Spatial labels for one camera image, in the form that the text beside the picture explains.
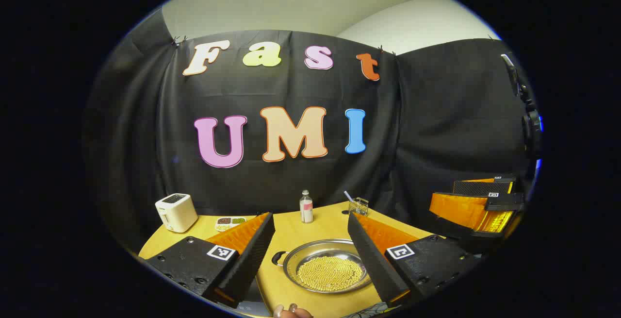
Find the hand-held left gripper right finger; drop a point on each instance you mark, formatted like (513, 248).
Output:
(371, 259)

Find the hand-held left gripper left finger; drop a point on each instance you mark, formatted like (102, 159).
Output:
(252, 259)

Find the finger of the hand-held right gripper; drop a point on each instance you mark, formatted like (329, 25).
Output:
(482, 188)
(461, 209)

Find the heap of yellow beans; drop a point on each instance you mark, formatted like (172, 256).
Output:
(330, 274)

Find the white divided dish of beans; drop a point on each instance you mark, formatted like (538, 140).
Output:
(230, 221)

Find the patterned fabric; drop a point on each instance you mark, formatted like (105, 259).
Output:
(371, 311)

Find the striped straw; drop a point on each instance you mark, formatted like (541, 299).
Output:
(348, 195)

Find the clear bottle with pink label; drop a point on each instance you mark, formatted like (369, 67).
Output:
(306, 211)

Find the white toaster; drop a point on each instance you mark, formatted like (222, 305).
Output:
(177, 213)

